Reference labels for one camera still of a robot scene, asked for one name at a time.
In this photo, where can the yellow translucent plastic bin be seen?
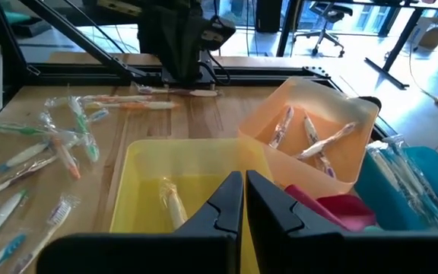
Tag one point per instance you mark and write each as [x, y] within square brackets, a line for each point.
[146, 163]

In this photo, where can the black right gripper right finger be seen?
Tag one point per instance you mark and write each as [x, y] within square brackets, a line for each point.
[299, 243]

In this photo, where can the orange translucent plastic bin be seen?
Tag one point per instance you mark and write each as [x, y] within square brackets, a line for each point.
[310, 95]

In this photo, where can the black desk leg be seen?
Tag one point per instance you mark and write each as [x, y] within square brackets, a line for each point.
[401, 38]
[287, 26]

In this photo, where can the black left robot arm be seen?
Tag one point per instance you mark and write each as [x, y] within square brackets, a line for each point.
[173, 38]

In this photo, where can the blue opaque plastic bin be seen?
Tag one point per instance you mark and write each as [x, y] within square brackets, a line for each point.
[375, 190]

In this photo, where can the brown cardboard box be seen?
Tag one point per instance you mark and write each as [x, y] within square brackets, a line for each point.
[430, 34]

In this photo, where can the pink plastic bin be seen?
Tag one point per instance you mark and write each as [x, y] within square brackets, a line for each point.
[340, 213]

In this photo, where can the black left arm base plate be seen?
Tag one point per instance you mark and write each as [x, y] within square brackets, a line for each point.
[205, 74]

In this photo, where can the green toothbrush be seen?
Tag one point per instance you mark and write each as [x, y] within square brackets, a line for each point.
[2, 213]
[82, 125]
[13, 129]

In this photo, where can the teal plastic object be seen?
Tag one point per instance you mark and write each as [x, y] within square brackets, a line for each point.
[15, 17]

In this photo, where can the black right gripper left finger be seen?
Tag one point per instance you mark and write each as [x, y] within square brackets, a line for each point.
[204, 243]

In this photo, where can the purple toothbrush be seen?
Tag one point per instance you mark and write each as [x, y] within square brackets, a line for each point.
[325, 141]
[57, 215]

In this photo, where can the dark flat floor bar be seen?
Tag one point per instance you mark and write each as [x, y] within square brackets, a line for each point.
[386, 73]

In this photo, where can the black table clamp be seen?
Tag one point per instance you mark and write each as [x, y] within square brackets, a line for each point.
[371, 100]

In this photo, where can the black office chair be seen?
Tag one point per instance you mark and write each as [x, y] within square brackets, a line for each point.
[327, 23]

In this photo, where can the black diagonal rig beam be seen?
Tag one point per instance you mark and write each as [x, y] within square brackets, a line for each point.
[89, 42]

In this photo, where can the black computer tower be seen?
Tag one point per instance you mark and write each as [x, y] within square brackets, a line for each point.
[268, 15]

